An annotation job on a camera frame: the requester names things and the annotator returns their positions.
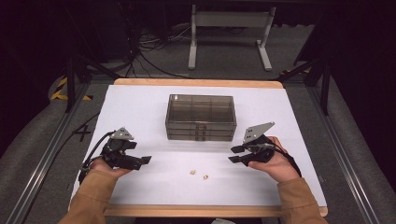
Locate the person's left hand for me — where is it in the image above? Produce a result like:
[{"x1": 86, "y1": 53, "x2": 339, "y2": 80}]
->
[{"x1": 90, "y1": 157, "x2": 134, "y2": 180}]

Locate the small white thing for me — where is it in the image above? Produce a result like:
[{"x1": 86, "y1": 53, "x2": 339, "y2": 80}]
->
[{"x1": 210, "y1": 217, "x2": 236, "y2": 224}]

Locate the aluminium rail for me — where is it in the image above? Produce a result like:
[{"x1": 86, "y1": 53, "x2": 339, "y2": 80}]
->
[
  {"x1": 306, "y1": 83, "x2": 380, "y2": 224},
  {"x1": 5, "y1": 83, "x2": 92, "y2": 224}
]

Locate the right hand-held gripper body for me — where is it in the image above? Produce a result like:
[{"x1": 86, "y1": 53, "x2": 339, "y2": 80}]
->
[{"x1": 242, "y1": 121, "x2": 276, "y2": 164}]

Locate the black metal stand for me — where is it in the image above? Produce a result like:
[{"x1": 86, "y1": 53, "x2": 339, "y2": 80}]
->
[
  {"x1": 279, "y1": 56, "x2": 332, "y2": 117},
  {"x1": 64, "y1": 55, "x2": 121, "y2": 114}
]

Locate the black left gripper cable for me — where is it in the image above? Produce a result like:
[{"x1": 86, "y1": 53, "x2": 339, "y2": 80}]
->
[{"x1": 78, "y1": 130, "x2": 116, "y2": 185}]

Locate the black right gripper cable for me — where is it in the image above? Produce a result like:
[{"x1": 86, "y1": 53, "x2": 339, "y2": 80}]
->
[{"x1": 272, "y1": 143, "x2": 303, "y2": 179}]

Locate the bundle of floor cables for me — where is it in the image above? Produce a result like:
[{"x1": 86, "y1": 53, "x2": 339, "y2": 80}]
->
[{"x1": 122, "y1": 22, "x2": 195, "y2": 79}]

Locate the wooden table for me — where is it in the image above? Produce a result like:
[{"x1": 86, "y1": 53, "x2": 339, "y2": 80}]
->
[{"x1": 67, "y1": 77, "x2": 329, "y2": 218}]

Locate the white table mat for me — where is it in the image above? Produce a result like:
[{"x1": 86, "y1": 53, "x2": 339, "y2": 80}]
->
[{"x1": 70, "y1": 84, "x2": 328, "y2": 208}]

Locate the transparent grey drawer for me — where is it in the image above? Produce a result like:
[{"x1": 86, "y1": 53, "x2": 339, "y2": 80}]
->
[{"x1": 165, "y1": 121, "x2": 237, "y2": 132}]

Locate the white metal stand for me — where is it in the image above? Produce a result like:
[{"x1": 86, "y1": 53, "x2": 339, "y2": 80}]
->
[{"x1": 188, "y1": 4, "x2": 277, "y2": 72}]

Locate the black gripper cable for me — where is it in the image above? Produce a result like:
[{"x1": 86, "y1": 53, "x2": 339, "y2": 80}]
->
[
  {"x1": 78, "y1": 130, "x2": 116, "y2": 185},
  {"x1": 272, "y1": 143, "x2": 303, "y2": 179}
]

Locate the person's right hand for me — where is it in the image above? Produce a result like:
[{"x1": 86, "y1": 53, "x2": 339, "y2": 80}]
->
[{"x1": 247, "y1": 135, "x2": 302, "y2": 184}]

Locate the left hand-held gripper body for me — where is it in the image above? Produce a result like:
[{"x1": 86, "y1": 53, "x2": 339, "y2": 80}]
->
[{"x1": 100, "y1": 126, "x2": 138, "y2": 170}]

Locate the transparent grey drawer box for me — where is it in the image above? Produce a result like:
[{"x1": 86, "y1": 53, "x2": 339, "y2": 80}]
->
[{"x1": 164, "y1": 93, "x2": 238, "y2": 143}]

